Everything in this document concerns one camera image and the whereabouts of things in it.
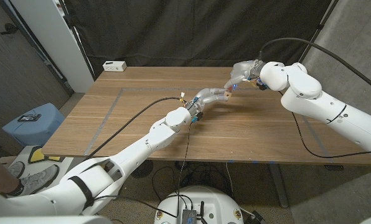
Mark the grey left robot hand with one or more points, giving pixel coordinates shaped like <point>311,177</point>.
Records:
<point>207,96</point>

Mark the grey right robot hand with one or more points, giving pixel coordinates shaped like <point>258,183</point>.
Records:
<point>244,71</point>

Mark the small wooden block with holes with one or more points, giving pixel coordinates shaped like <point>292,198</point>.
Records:
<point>227,95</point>

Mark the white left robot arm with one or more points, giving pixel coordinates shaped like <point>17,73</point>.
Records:
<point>154,140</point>

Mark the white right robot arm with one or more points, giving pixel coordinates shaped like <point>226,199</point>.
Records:
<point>322,99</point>

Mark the black backdrop curtain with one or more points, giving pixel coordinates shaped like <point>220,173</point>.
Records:
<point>188,31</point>

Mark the black backdrop stand pole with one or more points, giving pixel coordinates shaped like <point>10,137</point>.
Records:
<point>319,27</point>
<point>77,39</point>

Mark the round black floor fan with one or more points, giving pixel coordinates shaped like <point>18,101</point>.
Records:
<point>145,169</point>

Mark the white power strip box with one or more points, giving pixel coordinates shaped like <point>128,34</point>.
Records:
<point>114,66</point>

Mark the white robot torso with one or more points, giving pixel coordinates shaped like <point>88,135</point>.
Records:
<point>216,202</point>

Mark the grey table leg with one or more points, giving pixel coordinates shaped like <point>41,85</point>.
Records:
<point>280,189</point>

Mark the grey electronics box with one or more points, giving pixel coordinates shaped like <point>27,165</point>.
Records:
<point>188,216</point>

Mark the white pillar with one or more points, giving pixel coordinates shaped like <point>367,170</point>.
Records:
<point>58,40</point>

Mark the blue plastic stool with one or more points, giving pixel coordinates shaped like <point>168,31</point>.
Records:
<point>39,132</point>

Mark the black smartphone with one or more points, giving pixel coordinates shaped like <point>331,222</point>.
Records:
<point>29,117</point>

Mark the grey black sneaker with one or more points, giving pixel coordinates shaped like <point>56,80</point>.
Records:
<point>37,180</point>
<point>15,169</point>

